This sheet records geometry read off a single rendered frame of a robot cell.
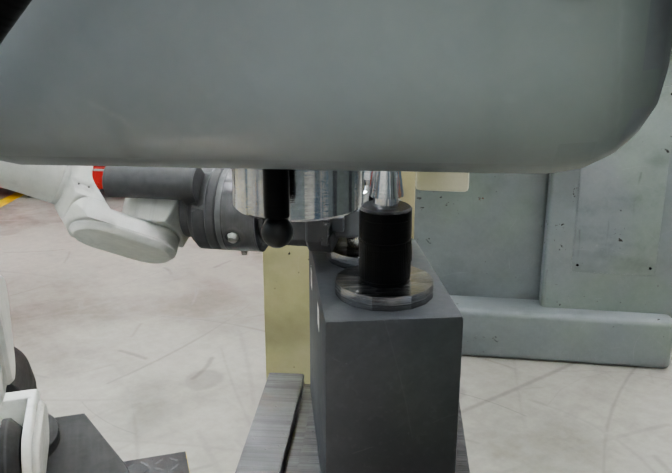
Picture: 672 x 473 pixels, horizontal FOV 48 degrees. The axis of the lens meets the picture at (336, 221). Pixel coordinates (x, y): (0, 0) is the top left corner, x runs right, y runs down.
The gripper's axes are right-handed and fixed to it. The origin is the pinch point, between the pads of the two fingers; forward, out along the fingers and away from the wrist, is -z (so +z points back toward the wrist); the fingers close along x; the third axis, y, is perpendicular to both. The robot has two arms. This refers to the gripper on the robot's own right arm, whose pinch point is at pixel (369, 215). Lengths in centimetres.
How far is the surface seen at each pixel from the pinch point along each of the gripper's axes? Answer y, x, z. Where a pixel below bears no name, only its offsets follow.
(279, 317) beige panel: 67, 121, 39
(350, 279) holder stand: 3.2, -10.3, 0.4
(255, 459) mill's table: 23.2, -10.2, 9.9
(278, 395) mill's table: 23.2, 2.6, 10.6
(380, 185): -5.9, -11.0, -2.2
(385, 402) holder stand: 12.3, -15.6, -3.5
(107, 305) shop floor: 114, 224, 144
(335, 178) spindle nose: -16, -50, -5
